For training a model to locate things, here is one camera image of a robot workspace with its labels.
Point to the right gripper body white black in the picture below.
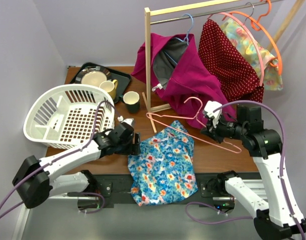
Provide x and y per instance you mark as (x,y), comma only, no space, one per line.
(221,127)

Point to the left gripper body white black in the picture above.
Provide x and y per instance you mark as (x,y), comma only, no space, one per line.
(125,147)

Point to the pink wire hanger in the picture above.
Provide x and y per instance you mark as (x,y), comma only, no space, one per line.
(150,115)

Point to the blue floral cloth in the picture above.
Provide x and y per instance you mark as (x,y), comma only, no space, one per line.
(163,172)

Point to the magenta cloth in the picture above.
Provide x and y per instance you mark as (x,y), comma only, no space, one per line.
(175,83)

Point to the red polka dot skirt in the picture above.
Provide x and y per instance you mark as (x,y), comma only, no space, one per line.
(238,80)

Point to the floral pastel skirt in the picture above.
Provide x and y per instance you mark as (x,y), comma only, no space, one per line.
(257,56)

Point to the blue wire hanger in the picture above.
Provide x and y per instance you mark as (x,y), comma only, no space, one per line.
(186,39)

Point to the orange plastic hanger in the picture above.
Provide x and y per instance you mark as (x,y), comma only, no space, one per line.
(257,26)

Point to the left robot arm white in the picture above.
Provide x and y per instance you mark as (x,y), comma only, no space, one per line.
(38,179)

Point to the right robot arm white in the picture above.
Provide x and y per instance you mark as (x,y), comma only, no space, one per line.
(262,133)

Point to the black mug cream inside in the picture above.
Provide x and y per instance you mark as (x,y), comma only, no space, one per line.
(131,100)

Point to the yellow mug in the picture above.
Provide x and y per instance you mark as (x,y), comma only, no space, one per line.
(110,87)

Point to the black tray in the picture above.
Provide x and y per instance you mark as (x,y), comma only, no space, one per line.
(123,78)

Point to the white laundry basket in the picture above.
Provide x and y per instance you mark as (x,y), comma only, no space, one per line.
(65,116)

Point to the cream plate black rim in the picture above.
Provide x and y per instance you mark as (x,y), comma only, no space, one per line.
(93,75)

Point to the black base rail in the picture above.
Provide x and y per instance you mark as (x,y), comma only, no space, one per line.
(116,189)

